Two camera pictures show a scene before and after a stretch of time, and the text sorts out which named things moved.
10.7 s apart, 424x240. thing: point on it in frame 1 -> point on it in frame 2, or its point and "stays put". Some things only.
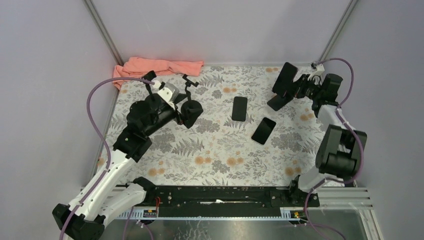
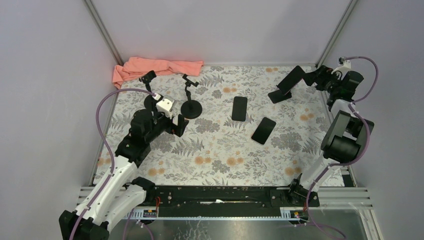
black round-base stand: (190, 109) stays put
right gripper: (299, 84) -> (320, 75)
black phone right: (264, 130) stays put
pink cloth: (141, 67) stays put
